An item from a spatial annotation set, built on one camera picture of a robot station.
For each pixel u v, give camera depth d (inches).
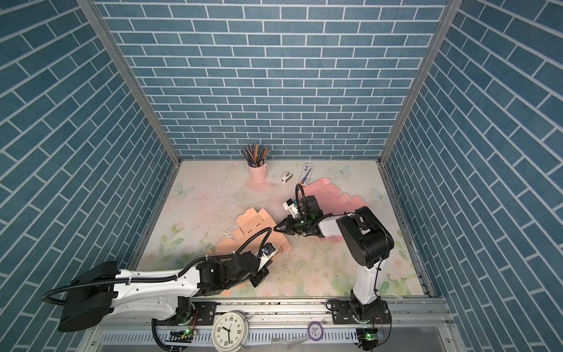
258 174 42.6
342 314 28.9
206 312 29.1
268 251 26.5
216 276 22.7
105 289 18.2
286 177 43.8
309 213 31.0
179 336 28.3
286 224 33.7
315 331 27.8
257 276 27.3
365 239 20.1
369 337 27.7
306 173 45.3
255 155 42.5
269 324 28.8
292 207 35.0
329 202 40.7
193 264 22.3
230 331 26.4
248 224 36.8
